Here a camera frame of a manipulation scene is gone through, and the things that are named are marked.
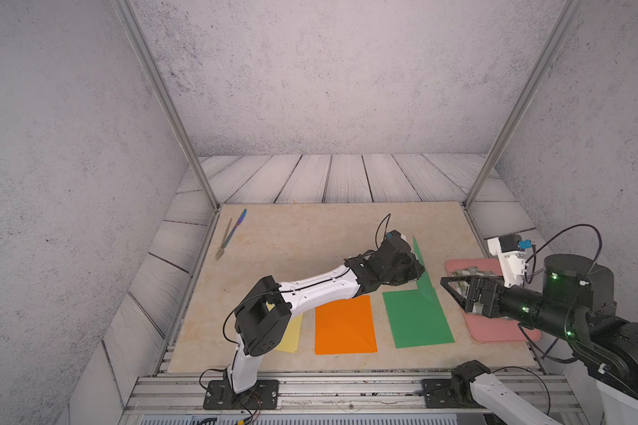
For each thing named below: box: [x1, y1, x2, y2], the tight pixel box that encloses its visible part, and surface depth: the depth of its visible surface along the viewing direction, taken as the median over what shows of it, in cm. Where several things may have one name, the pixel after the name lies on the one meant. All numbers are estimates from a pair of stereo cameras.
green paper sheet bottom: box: [381, 287, 456, 349], surface depth 87 cm
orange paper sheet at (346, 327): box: [314, 294, 379, 356], surface depth 86 cm
